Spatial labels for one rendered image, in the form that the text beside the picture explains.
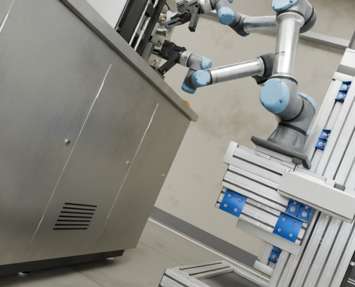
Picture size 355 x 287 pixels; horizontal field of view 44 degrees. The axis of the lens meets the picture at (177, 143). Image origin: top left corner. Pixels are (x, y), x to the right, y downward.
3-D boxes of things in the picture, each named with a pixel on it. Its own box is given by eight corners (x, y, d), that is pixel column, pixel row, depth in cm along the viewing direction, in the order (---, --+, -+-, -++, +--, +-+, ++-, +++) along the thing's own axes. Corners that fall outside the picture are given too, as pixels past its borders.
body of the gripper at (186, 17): (178, 10, 223) (200, 1, 221) (182, 24, 221) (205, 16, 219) (174, 3, 216) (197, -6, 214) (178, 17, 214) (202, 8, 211)
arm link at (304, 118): (312, 136, 173) (325, 105, 174) (294, 124, 164) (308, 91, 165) (288, 130, 182) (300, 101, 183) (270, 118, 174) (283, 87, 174)
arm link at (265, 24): (330, 16, 186) (244, 21, 223) (317, 2, 179) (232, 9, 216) (321, 41, 185) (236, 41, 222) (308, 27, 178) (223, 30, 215)
